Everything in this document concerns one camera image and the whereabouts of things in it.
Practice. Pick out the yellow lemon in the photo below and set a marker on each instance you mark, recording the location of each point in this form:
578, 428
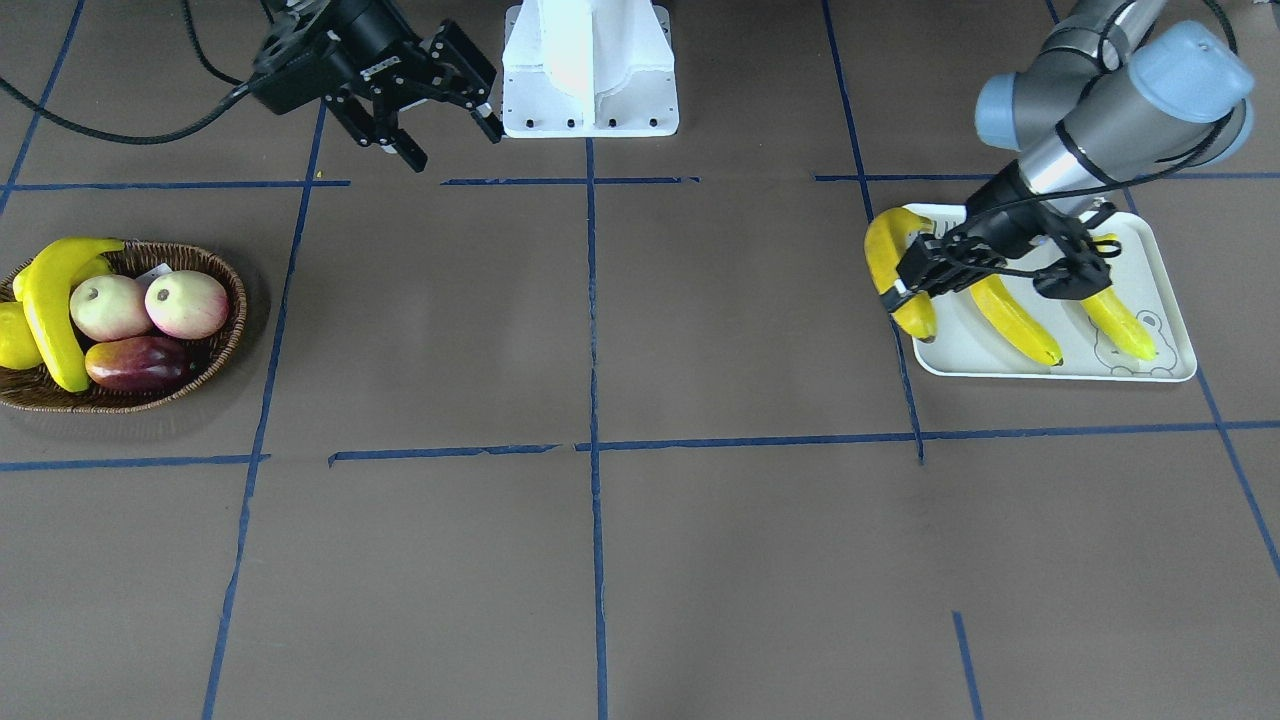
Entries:
18, 350

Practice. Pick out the white bear tray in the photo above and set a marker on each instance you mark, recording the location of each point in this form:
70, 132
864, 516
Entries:
968, 346

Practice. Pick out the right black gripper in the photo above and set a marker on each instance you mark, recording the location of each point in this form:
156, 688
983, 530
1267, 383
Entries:
367, 38

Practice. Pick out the yellow banana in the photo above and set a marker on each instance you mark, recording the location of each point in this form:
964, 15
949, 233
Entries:
46, 303
885, 244
1009, 319
1105, 308

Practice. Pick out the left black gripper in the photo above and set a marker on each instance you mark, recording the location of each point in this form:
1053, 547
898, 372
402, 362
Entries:
1003, 217

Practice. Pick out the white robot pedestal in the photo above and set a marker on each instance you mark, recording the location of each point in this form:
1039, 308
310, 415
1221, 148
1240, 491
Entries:
588, 69

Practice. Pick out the pink white peach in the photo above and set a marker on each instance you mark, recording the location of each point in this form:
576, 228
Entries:
187, 305

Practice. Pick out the brown wicker basket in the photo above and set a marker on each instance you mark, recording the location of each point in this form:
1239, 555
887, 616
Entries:
33, 389

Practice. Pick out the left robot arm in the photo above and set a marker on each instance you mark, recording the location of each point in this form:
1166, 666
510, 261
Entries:
1105, 106

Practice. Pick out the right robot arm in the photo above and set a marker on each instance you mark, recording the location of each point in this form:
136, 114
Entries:
392, 76

